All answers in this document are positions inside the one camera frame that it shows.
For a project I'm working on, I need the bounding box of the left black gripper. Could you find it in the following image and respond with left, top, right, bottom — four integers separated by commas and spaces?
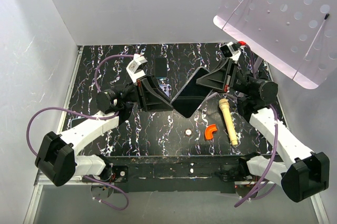
115, 74, 176, 112

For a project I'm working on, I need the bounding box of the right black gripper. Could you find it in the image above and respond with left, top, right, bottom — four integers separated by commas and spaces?
193, 57, 254, 96

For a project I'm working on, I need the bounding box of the lilac phone case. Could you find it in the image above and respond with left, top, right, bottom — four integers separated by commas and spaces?
160, 84, 171, 97

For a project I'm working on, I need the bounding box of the dark phone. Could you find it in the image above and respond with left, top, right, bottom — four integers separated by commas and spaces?
171, 67, 211, 118

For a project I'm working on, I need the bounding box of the black smartphone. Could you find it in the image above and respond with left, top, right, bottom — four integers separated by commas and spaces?
154, 57, 167, 79

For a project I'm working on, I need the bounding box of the phone with teal case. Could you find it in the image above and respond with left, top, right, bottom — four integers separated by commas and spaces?
70, 117, 87, 128

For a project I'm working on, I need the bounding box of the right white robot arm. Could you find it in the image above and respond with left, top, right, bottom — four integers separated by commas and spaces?
196, 59, 330, 204

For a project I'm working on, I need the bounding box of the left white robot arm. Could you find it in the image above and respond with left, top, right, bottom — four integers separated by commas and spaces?
35, 75, 173, 187

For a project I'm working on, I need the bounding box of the orange elbow pipe piece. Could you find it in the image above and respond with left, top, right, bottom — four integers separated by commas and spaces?
204, 124, 218, 141

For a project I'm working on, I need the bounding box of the small round white cap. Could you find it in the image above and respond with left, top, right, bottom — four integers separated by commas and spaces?
185, 129, 192, 136

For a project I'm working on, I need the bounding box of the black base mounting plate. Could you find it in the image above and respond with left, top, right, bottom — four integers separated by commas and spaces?
96, 155, 258, 193

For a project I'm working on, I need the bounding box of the white perforated music stand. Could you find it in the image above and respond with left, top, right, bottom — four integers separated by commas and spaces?
213, 0, 336, 89

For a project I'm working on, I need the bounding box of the wooden recorder flute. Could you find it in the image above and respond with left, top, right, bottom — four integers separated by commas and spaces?
219, 99, 239, 147

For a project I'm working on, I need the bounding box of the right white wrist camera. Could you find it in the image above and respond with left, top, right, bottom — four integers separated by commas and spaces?
220, 41, 246, 61

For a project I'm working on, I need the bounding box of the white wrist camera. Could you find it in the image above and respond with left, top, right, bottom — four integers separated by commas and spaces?
220, 41, 246, 61
126, 54, 147, 85

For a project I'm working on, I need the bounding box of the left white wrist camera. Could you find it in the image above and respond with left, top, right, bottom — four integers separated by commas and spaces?
126, 54, 147, 85

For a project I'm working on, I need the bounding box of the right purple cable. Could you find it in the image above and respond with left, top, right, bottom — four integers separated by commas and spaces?
233, 44, 279, 208

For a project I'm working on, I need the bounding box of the purple cable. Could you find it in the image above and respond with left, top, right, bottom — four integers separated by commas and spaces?
233, 44, 279, 208
26, 54, 130, 211

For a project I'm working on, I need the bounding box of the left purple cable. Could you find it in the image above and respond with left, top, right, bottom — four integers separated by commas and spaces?
26, 54, 130, 211

